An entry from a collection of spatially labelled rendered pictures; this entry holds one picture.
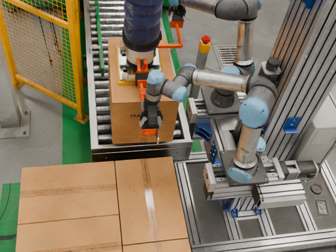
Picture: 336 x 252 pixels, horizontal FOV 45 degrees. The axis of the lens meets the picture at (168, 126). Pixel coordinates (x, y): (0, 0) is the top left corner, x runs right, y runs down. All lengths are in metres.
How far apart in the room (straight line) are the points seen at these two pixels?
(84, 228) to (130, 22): 1.22
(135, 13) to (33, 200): 1.28
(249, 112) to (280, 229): 1.57
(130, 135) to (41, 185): 0.65
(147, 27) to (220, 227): 1.50
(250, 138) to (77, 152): 1.98
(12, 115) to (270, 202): 2.23
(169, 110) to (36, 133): 1.53
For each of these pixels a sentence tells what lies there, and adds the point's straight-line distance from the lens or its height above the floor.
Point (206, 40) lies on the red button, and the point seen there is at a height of 1.04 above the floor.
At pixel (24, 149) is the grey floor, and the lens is 3.56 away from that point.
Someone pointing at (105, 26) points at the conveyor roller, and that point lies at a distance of 3.77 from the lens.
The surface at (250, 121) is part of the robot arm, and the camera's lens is 1.68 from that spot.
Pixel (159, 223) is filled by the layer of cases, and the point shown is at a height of 0.54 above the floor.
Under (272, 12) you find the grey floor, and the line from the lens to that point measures 5.33.
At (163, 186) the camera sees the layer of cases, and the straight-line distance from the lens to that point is 2.66.
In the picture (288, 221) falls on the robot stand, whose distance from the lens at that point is 3.15.
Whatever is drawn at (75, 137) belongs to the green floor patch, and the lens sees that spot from 3.57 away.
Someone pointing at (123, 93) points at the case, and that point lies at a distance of 2.42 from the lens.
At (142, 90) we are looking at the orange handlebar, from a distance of 2.24.
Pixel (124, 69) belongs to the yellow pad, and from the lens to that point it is 2.50.
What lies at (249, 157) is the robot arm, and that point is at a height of 1.34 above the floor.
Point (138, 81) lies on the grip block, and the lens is 2.28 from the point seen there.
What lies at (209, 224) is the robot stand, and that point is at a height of 0.21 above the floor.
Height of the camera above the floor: 2.82
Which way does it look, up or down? 50 degrees down
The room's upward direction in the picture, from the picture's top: 9 degrees clockwise
